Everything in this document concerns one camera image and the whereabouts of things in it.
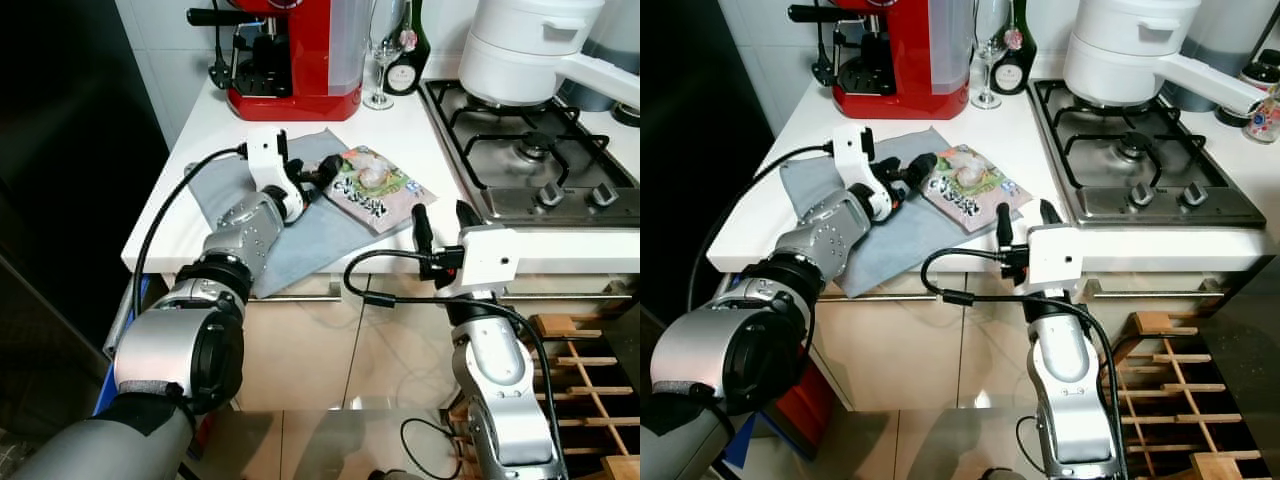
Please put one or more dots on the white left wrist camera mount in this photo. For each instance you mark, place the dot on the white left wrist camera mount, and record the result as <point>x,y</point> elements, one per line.
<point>848,155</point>
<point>265,160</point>

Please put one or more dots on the blue box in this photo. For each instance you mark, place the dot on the blue box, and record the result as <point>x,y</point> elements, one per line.
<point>740,445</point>
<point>108,385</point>

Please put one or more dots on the steel gas hob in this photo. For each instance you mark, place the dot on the steel gas hob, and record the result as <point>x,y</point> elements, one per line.
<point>520,185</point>
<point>1130,188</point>

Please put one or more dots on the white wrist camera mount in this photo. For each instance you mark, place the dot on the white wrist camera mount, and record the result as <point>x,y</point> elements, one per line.
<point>265,160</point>
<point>848,155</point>
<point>1055,258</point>
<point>490,258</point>

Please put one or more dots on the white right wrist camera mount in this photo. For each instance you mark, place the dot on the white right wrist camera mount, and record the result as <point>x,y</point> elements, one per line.
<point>490,258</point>
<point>1055,258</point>

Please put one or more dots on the clear wine glass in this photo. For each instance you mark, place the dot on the clear wine glass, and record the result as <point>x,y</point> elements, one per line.
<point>385,45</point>
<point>985,40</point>

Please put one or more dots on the grey plastic canister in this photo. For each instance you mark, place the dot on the grey plastic canister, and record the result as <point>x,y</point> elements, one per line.
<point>1230,40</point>
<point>612,60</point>

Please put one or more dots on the green white food packet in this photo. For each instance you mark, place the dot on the green white food packet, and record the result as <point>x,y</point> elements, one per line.
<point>385,195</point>
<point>975,190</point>

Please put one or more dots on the grey cloth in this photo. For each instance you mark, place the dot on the grey cloth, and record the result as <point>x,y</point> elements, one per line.
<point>900,250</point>
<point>310,250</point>

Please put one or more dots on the stainless steel fridge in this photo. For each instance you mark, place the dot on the stainless steel fridge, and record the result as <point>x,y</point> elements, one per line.
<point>1250,400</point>

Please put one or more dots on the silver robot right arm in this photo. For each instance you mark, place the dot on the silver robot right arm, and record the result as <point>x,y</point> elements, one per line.
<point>500,380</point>
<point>1065,380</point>

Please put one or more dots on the grey hob knob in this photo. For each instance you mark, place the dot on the grey hob knob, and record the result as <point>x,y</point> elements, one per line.
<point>1194,195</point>
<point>1141,195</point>
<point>551,195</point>
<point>603,195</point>

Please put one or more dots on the wooden slatted rack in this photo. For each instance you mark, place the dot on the wooden slatted rack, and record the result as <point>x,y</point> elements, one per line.
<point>555,325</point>
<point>1155,322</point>

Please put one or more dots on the dark wine bottle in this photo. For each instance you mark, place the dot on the dark wine bottle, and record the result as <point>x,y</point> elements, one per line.
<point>1012,75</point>
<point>405,75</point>

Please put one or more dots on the red crate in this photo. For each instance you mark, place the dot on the red crate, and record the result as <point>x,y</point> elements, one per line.
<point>805,400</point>

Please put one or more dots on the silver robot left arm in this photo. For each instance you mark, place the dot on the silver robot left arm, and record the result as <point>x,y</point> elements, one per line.
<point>160,340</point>
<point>760,340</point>

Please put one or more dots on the red espresso machine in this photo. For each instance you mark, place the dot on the red espresso machine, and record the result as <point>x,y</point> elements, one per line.
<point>300,60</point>
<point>900,60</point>

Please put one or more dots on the small printed glass bottle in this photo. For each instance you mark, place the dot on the small printed glass bottle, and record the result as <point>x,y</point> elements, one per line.
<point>1265,120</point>

